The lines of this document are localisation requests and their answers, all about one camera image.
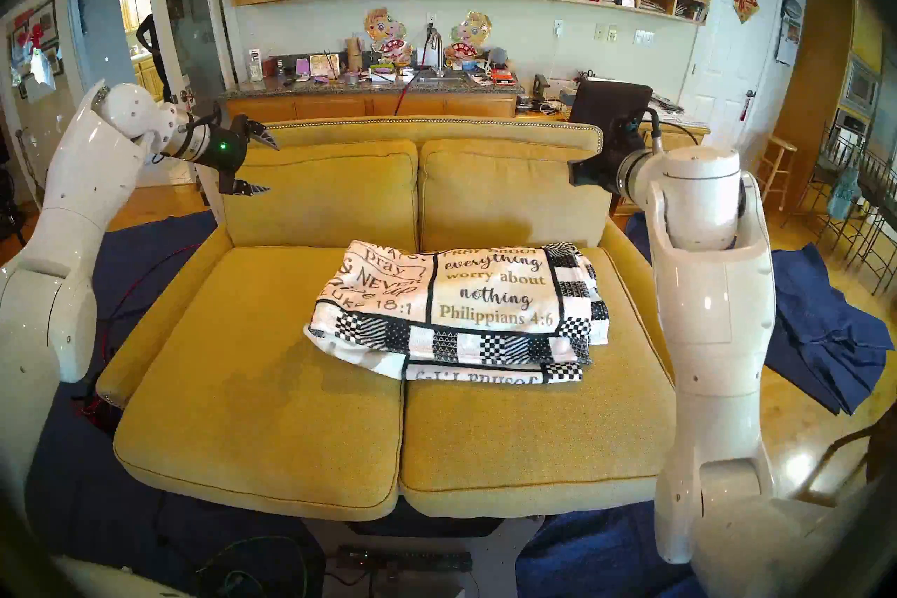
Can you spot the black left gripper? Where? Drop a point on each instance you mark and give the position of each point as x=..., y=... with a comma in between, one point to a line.
x=224, y=152

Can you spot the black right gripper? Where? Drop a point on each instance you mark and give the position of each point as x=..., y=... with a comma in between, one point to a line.
x=599, y=173

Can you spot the white scripture print blanket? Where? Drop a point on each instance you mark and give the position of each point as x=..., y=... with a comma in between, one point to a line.
x=476, y=309

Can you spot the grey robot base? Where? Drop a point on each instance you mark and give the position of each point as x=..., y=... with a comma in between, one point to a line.
x=504, y=554

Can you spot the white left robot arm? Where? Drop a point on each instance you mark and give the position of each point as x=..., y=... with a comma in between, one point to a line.
x=77, y=197

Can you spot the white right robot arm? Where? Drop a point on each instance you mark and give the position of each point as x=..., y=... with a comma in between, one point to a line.
x=715, y=337

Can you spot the crumpled navy moving blanket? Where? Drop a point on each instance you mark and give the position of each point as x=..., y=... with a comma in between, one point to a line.
x=827, y=323

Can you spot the flat navy moving blanket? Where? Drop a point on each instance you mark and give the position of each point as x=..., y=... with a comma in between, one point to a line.
x=84, y=498

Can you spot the black office chair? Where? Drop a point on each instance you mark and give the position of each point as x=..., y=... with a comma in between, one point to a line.
x=610, y=106

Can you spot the yellow sofa back cushion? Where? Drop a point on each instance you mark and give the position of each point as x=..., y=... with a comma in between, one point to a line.
x=315, y=190
x=511, y=190

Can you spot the stack of papers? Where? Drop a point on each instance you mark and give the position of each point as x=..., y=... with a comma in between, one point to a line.
x=666, y=110

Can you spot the white carton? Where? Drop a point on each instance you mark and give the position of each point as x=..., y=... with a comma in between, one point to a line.
x=255, y=65

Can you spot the granite top kitchen counter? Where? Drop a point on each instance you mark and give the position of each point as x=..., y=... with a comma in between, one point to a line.
x=350, y=106

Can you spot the small framed photo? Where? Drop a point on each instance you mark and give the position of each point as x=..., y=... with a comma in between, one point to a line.
x=324, y=65

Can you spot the red box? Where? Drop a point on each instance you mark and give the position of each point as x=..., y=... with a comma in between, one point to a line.
x=503, y=78

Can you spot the brown cardboard tube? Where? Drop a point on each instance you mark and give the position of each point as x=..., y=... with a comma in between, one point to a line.
x=354, y=53

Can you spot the grey round speaker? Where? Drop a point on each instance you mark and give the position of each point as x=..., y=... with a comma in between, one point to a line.
x=498, y=58

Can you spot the white panel door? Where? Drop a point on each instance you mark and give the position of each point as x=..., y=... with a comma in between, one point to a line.
x=729, y=78

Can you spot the red tassel ornament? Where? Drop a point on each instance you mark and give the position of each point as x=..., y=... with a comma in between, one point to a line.
x=747, y=106

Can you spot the cartoon foil balloon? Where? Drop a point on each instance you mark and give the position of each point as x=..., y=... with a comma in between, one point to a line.
x=385, y=36
x=471, y=36

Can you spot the wooden stool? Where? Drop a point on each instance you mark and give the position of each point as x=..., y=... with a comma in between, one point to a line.
x=781, y=145

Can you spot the chrome kitchen faucet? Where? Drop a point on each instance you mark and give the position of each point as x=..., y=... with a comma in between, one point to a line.
x=439, y=53

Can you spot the red diamond paper ornament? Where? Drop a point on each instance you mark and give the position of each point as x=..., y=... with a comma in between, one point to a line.
x=745, y=3

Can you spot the yellow sofa seat cushion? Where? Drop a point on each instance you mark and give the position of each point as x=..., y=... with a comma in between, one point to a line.
x=532, y=442
x=245, y=393

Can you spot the tall wooden cabinet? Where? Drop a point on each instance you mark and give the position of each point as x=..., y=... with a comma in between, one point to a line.
x=820, y=78

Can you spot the teal hanging bag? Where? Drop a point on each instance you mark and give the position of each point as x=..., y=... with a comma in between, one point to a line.
x=843, y=197

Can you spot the built-in microwave oven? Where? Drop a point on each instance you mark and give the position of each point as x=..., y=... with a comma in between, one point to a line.
x=860, y=86

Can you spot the black wrought iron chairs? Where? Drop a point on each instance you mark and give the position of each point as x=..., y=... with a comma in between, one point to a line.
x=879, y=190

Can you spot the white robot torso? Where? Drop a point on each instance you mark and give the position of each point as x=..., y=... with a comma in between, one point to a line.
x=785, y=547

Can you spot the black power strip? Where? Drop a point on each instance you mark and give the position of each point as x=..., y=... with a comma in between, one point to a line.
x=420, y=561

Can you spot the white wall calendar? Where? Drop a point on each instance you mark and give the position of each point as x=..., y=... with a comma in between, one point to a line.
x=789, y=39

